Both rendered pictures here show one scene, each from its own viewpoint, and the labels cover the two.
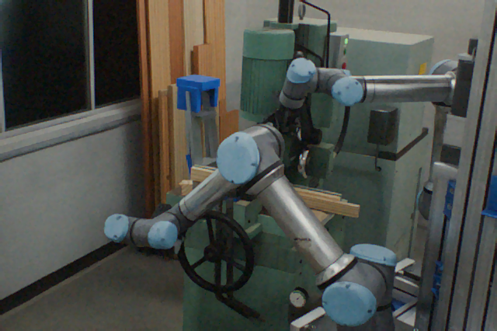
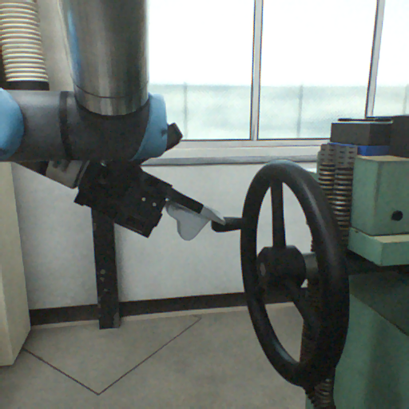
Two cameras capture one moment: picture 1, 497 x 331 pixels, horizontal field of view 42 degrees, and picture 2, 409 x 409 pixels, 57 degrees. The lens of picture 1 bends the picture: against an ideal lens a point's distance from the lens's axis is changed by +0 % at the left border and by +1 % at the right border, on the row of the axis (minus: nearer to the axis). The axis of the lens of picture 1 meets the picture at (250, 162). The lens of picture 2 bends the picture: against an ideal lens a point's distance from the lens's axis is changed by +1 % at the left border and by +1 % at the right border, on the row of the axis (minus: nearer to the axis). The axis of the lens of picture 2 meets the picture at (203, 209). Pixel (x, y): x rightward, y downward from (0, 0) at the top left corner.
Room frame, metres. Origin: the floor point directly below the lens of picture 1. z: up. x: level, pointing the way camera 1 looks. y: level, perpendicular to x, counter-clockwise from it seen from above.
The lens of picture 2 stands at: (1.57, -0.21, 1.01)
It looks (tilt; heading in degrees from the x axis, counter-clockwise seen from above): 14 degrees down; 53
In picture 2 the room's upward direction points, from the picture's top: straight up
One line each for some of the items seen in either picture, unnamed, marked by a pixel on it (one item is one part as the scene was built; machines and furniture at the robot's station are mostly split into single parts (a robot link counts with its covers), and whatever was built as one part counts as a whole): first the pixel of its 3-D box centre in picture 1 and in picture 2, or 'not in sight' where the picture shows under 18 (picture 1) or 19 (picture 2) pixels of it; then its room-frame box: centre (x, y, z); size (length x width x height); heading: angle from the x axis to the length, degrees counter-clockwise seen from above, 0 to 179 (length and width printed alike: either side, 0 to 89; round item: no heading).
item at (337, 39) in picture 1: (335, 54); not in sight; (2.48, -0.30, 1.40); 0.10 x 0.06 x 0.16; 155
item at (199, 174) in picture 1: (262, 187); not in sight; (2.27, -0.05, 0.93); 0.60 x 0.02 x 0.05; 65
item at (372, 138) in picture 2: (238, 188); (394, 132); (2.07, 0.04, 0.99); 0.13 x 0.11 x 0.06; 65
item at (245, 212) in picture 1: (235, 207); (386, 186); (2.08, 0.04, 0.92); 0.15 x 0.13 x 0.09; 65
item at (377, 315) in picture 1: (366, 311); not in sight; (1.51, -0.32, 0.87); 0.15 x 0.15 x 0.10
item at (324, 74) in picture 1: (332, 82); not in sight; (1.91, -0.23, 1.40); 0.11 x 0.11 x 0.08; 11
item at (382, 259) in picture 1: (370, 272); not in sight; (1.50, -0.32, 0.98); 0.13 x 0.12 x 0.14; 154
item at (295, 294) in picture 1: (299, 299); not in sight; (1.95, -0.19, 0.65); 0.06 x 0.04 x 0.08; 65
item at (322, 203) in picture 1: (281, 195); not in sight; (2.21, -0.12, 0.92); 0.58 x 0.02 x 0.04; 65
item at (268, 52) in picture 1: (266, 74); not in sight; (2.25, -0.04, 1.35); 0.18 x 0.18 x 0.31
